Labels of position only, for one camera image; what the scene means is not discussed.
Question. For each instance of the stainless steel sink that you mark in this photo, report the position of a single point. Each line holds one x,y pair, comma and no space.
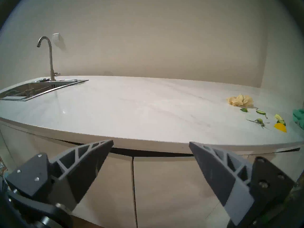
47,88

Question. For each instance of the small yellow lemon piece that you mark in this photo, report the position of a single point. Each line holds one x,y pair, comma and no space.
278,117

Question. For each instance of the beige paper tissue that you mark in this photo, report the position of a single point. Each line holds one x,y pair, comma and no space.
239,100

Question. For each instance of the orange yellow fruit wedge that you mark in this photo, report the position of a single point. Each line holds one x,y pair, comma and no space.
280,127

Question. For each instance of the white wall socket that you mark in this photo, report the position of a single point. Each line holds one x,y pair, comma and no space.
56,38

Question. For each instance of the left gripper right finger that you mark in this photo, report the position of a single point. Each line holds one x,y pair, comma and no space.
225,177

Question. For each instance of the curved metal faucet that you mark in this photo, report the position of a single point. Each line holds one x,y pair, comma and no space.
50,61

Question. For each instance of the white kitchen counter cabinet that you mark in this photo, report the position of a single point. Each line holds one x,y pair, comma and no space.
166,182

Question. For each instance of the green herb sprig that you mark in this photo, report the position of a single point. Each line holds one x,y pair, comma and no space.
259,121

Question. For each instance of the green cleaning cloth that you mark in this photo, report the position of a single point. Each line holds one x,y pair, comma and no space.
299,118

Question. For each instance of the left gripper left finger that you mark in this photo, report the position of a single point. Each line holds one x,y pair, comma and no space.
71,170

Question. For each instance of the round metal sink cap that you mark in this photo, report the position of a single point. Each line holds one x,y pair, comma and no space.
44,79

